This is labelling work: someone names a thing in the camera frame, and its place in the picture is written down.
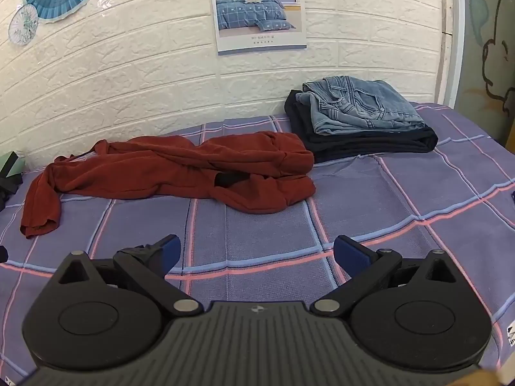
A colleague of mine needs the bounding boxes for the white wall trim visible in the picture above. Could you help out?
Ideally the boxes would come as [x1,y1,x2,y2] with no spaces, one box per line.
[436,0,467,109]

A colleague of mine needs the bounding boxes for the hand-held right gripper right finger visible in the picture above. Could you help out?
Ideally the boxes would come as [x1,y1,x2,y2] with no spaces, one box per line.
[310,235,457,316]

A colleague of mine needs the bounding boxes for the wall poster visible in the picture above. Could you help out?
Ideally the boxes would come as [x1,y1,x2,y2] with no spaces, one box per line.
[208,0,308,56]

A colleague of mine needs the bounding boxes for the red pants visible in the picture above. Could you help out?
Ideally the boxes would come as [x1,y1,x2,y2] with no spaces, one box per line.
[20,131,316,239]

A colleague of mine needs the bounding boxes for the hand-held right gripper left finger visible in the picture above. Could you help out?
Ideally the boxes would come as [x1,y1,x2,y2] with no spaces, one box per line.
[54,234,204,317]

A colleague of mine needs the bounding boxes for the black cloth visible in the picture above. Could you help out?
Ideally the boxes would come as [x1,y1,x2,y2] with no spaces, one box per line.
[0,176,20,212]

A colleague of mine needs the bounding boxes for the small white paper fan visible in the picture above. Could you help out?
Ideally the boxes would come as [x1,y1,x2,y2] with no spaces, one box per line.
[9,5,39,44]

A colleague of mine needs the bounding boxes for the folded blue jeans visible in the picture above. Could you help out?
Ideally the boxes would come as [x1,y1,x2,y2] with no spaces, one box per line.
[302,76,426,135]

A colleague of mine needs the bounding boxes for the folded dark pants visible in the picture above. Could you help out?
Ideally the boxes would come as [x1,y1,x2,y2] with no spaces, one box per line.
[284,89,438,164]

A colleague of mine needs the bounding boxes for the purple plaid bed sheet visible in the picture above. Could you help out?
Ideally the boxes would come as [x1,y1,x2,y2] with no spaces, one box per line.
[0,102,515,386]

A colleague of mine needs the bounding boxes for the cartoon wall panel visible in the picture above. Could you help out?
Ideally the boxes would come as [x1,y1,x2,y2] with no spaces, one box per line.
[463,0,515,145]

